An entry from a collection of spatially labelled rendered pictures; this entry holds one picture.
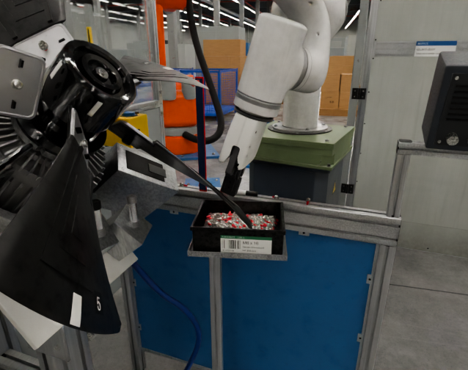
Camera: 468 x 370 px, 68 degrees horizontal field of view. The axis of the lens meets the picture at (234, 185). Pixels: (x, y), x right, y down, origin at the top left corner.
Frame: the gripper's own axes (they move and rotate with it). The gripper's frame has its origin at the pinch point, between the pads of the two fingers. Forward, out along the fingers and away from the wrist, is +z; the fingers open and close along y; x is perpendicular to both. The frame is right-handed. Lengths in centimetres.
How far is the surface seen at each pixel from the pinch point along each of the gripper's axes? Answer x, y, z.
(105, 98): -16.3, 20.8, -14.5
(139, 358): -21, -28, 102
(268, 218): 7.9, -18.1, 13.4
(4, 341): -37, 19, 53
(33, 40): -33.8, 16.8, -17.3
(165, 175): -14.5, 0.0, 4.4
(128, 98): -15.6, 16.3, -14.3
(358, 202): 48, -172, 56
